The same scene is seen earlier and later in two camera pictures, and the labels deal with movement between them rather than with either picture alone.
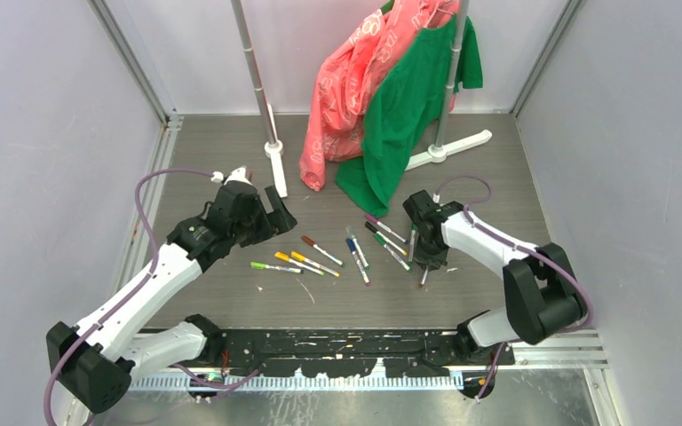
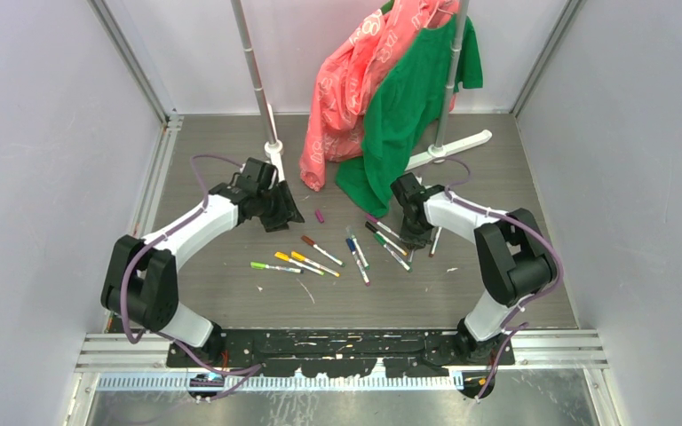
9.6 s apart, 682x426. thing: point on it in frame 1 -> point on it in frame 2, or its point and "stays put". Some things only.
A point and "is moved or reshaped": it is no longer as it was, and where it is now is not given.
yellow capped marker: (299, 256) stays put
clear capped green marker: (350, 232) stays put
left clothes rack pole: (273, 149) stays put
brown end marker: (421, 285) is moved or reshaped
